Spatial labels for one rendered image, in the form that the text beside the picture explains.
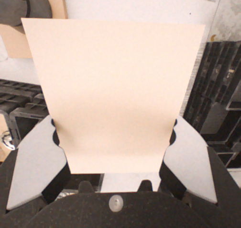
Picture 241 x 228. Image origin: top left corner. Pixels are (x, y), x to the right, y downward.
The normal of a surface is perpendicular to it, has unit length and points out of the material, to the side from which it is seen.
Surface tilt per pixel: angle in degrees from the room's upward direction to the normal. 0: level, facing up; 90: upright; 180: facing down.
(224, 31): 0
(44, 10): 73
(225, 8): 0
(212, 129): 0
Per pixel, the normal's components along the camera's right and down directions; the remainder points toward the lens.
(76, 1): 0.04, 0.47
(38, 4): 0.97, 0.11
